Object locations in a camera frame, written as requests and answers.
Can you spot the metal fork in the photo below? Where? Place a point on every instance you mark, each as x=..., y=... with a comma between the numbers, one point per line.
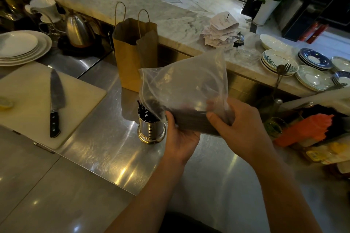
x=337, y=86

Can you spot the person's right thumb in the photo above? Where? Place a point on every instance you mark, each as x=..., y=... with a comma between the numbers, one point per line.
x=216, y=121

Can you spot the blue rimmed plate stack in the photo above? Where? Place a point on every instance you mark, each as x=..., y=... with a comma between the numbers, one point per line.
x=314, y=59

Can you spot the large white plate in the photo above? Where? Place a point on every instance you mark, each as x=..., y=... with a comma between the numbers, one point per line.
x=43, y=45

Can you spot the clear plastic bag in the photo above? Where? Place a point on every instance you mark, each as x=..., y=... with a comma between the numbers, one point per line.
x=186, y=82

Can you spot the yellow food packet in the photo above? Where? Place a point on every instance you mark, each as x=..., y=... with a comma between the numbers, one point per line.
x=328, y=152

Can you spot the steel kettle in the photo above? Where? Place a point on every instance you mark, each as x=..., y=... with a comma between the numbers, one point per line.
x=78, y=30

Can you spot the pale patterned plate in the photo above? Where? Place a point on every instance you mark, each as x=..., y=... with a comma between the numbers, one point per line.
x=341, y=63

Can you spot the bundle of black straws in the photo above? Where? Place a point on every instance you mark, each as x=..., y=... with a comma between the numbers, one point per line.
x=191, y=120

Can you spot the stack of paper receipts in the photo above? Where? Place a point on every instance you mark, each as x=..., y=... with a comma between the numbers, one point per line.
x=220, y=32

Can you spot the orange squeeze bottle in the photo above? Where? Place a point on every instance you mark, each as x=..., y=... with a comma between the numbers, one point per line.
x=306, y=129

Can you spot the white oval plate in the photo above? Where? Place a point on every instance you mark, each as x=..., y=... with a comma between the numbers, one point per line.
x=274, y=43

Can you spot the red fire extinguisher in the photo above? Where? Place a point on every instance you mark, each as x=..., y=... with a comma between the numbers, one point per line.
x=317, y=34
x=308, y=31

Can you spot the steel utensil holder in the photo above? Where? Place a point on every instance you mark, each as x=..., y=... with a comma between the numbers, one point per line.
x=150, y=130

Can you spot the pale green saucer stack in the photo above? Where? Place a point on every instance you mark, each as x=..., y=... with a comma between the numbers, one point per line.
x=311, y=78

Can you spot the black kettle base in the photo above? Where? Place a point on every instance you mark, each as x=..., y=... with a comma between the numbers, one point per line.
x=82, y=51

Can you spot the white rectangular tray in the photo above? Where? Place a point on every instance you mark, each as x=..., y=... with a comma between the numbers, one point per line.
x=322, y=98

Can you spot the person's right hand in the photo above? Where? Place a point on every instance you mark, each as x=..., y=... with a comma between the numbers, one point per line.
x=246, y=134

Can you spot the person's dark clothing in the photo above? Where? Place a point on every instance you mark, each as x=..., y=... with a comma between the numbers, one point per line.
x=188, y=224

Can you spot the clear glass ashtray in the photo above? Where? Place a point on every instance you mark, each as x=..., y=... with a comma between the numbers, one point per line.
x=248, y=54

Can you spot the small steel capped dispenser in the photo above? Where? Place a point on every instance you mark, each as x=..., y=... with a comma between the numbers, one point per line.
x=238, y=39

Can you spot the person's left hand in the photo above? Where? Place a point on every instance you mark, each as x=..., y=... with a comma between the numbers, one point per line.
x=180, y=142

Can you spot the metal spoon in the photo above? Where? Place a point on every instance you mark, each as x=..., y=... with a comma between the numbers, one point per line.
x=280, y=73

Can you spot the person's left thumb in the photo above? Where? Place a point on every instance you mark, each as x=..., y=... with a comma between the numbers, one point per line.
x=170, y=120

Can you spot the person's left forearm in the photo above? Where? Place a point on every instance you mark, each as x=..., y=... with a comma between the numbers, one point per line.
x=147, y=200

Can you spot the glass jar with greens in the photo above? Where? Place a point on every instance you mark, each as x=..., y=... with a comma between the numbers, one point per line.
x=274, y=127

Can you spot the person's right forearm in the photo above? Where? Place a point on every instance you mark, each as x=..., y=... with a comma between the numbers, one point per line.
x=284, y=197

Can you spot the brown paper bag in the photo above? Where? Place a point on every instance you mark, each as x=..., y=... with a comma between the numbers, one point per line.
x=131, y=52

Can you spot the glass coffee server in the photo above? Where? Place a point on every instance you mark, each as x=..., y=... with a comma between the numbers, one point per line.
x=52, y=29

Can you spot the brass coffee appliance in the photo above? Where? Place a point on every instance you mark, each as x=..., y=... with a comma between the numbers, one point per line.
x=12, y=0

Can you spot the blue patterned bowl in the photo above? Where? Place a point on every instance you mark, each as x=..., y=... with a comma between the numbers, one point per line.
x=343, y=77

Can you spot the small white plate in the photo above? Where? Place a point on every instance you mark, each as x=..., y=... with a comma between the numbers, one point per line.
x=16, y=43

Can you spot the black straws in holder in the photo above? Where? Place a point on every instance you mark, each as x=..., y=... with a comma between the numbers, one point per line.
x=146, y=114

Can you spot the white cutting board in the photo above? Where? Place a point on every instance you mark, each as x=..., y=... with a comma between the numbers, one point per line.
x=30, y=104

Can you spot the white plant pot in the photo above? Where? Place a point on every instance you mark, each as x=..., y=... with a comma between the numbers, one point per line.
x=264, y=11

